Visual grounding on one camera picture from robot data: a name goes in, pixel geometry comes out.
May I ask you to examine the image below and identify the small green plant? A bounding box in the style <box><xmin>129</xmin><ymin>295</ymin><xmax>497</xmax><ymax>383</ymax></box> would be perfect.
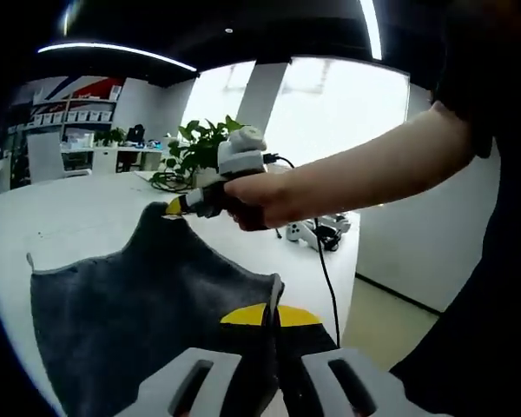
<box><xmin>94</xmin><ymin>127</ymin><xmax>127</xmax><ymax>148</ymax></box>

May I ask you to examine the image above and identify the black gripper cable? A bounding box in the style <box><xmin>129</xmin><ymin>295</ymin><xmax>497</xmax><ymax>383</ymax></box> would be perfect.
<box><xmin>263</xmin><ymin>151</ymin><xmax>342</xmax><ymax>348</ymax></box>

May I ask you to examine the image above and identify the person's right hand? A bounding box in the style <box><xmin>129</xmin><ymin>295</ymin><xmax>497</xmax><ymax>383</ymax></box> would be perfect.
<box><xmin>223</xmin><ymin>172</ymin><xmax>297</xmax><ymax>233</ymax></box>

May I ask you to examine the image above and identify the black coiled cable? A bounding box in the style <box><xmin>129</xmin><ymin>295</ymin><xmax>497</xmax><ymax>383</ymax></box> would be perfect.
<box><xmin>149</xmin><ymin>171</ymin><xmax>195</xmax><ymax>195</ymax></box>

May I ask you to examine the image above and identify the white device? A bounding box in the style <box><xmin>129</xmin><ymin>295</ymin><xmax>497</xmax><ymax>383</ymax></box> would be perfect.
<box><xmin>285</xmin><ymin>220</ymin><xmax>319</xmax><ymax>251</ymax></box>
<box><xmin>317</xmin><ymin>215</ymin><xmax>353</xmax><ymax>252</ymax></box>

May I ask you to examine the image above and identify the grey towel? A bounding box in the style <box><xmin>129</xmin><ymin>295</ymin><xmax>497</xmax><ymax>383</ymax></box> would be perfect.
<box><xmin>25</xmin><ymin>200</ymin><xmax>286</xmax><ymax>417</ymax></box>

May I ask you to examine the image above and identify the person's black shirt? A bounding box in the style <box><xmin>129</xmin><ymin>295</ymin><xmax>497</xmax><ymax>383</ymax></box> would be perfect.
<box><xmin>390</xmin><ymin>0</ymin><xmax>521</xmax><ymax>417</ymax></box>

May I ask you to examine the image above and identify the white low cabinet counter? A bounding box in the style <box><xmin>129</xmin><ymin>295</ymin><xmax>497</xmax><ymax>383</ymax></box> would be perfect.
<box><xmin>60</xmin><ymin>145</ymin><xmax>166</xmax><ymax>175</ymax></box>

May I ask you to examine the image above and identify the white high-back office chair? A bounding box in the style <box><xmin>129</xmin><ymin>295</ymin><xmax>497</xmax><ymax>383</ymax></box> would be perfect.
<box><xmin>27</xmin><ymin>132</ymin><xmax>90</xmax><ymax>183</ymax></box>

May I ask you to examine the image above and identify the red blue wall graphic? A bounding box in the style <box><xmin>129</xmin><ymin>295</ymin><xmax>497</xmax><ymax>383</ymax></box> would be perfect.
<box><xmin>32</xmin><ymin>76</ymin><xmax>127</xmax><ymax>103</ymax></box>

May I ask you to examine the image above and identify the green potted plant white pot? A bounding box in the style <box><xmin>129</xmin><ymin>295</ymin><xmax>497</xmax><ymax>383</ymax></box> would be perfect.
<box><xmin>149</xmin><ymin>115</ymin><xmax>247</xmax><ymax>192</ymax></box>

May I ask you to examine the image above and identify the long ceiling light strip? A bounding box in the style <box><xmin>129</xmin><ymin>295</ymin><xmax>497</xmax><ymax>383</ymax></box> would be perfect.
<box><xmin>37</xmin><ymin>42</ymin><xmax>196</xmax><ymax>73</ymax></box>
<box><xmin>359</xmin><ymin>0</ymin><xmax>383</xmax><ymax>60</ymax></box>

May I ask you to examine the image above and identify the storage shelf with white bins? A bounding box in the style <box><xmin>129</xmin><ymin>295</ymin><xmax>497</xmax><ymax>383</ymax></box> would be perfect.
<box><xmin>28</xmin><ymin>98</ymin><xmax>118</xmax><ymax>131</ymax></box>

